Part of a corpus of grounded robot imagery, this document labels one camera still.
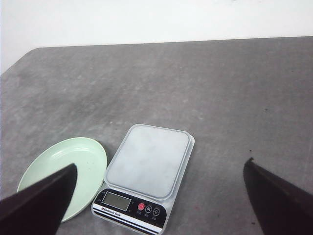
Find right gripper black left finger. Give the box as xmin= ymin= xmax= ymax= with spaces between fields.
xmin=0 ymin=164 xmax=77 ymax=235

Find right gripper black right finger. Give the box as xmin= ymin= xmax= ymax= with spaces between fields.
xmin=243 ymin=158 xmax=313 ymax=235

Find light green plate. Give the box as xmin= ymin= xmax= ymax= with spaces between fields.
xmin=17 ymin=137 xmax=107 ymax=222

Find silver electronic kitchen scale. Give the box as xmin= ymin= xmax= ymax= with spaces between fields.
xmin=91 ymin=124 xmax=195 ymax=235

